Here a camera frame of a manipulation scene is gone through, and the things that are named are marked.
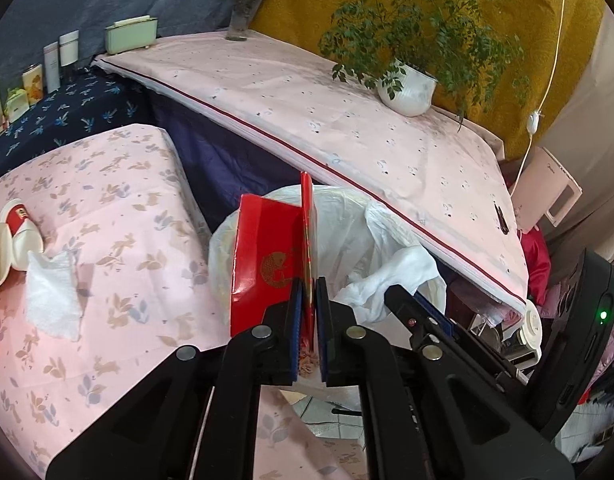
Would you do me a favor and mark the blue grey backdrop cloth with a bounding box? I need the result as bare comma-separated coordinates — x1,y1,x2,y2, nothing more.
0,0,232,92

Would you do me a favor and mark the mint green tissue box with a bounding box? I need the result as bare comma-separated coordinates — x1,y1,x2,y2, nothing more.
105,15,158,54

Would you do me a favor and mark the pale pink dotted cloth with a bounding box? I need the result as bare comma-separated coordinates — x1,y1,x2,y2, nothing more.
95,32,528,312

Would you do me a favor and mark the navy floral cloth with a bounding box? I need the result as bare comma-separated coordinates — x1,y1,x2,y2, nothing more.
0,67,155,177

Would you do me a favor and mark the red paper box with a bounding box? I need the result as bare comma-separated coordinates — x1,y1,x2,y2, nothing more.
230,172,317,352

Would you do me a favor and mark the green plant white pot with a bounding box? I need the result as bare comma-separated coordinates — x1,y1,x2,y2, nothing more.
318,0,530,118

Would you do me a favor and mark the pink white appliance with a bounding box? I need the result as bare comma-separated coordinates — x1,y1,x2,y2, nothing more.
511,146,583,233

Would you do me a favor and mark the mustard yellow backdrop cloth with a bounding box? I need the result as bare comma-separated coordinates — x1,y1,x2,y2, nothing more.
253,0,604,159

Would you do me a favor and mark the white cosmetic tube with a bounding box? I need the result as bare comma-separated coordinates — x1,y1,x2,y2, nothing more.
43,41,60,93

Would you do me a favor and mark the white cosmetic jar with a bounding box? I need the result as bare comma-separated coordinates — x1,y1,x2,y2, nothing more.
58,30,79,67

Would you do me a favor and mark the red garment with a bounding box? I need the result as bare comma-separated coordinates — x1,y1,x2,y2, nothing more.
520,226,551,307

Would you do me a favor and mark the white tissue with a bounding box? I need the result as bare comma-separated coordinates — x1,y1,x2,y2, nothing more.
25,252,83,341

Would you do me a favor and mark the small green white box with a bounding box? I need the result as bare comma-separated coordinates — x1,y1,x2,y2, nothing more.
5,88,29,124

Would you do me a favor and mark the small orange print box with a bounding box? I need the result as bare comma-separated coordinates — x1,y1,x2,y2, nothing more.
22,64,43,105

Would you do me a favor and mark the black clip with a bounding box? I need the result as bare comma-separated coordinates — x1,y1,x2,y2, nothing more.
494,204,510,235

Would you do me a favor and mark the white cable with switch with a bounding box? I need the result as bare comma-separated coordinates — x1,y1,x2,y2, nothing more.
509,0,569,196

